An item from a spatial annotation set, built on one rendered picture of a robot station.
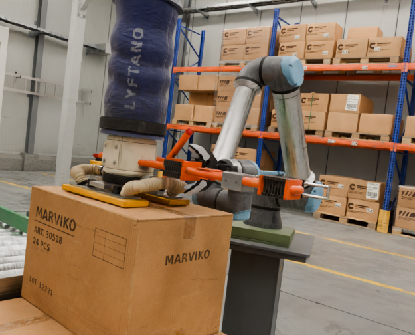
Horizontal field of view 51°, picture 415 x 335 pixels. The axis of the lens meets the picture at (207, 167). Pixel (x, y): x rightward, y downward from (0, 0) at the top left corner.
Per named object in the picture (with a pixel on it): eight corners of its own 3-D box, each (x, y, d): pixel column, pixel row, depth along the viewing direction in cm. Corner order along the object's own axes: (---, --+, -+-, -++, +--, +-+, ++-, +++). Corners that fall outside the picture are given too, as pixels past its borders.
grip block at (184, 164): (159, 176, 131) (162, 157, 131) (182, 177, 139) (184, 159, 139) (179, 180, 126) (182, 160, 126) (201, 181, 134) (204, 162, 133)
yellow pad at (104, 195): (60, 189, 149) (62, 175, 149) (85, 189, 157) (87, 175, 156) (123, 207, 127) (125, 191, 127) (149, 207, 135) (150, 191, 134)
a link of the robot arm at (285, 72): (293, 195, 217) (270, 50, 179) (327, 201, 207) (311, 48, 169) (280, 214, 207) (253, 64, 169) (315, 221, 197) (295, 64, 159)
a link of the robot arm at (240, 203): (228, 216, 165) (231, 183, 164) (254, 222, 158) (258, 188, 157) (214, 217, 157) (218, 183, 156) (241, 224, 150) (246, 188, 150)
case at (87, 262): (20, 296, 155) (31, 185, 153) (113, 279, 185) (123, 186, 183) (123, 368, 115) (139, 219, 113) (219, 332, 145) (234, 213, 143)
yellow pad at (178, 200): (106, 189, 163) (107, 176, 163) (127, 189, 171) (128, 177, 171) (168, 206, 142) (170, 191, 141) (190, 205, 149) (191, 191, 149)
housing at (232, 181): (219, 187, 118) (221, 171, 118) (234, 187, 123) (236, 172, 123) (240, 191, 114) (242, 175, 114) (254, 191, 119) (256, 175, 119)
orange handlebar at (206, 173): (78, 155, 163) (78, 146, 163) (139, 160, 186) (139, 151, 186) (295, 198, 104) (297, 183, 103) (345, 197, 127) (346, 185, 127)
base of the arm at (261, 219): (246, 220, 225) (248, 201, 225) (282, 226, 221) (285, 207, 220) (240, 224, 206) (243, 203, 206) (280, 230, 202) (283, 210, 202)
